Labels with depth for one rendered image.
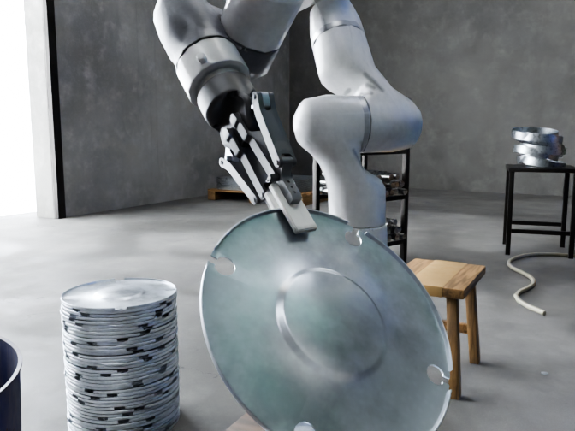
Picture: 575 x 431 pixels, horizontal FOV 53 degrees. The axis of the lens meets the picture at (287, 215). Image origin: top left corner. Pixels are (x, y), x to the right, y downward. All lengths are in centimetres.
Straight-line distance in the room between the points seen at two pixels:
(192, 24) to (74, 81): 487
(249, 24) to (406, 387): 51
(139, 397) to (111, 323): 21
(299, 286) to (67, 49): 514
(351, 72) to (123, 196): 502
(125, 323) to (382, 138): 76
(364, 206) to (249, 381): 61
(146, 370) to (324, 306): 96
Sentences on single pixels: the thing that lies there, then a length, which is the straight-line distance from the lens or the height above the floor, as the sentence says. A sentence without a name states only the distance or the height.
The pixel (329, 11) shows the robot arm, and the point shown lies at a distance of 122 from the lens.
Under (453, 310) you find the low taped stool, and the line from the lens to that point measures 177.
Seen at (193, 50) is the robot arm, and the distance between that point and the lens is 78.
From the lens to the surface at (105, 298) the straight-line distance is 155.
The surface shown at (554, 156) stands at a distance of 395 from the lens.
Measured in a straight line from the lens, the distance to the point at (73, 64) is 567.
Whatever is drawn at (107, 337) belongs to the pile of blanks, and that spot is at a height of 28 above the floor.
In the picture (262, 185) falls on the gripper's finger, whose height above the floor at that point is 71.
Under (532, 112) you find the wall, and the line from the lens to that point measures 767.
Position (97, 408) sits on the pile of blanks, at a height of 10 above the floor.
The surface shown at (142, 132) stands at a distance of 623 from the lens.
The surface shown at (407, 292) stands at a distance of 70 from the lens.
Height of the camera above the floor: 77
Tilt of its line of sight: 8 degrees down
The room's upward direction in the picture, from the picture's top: straight up
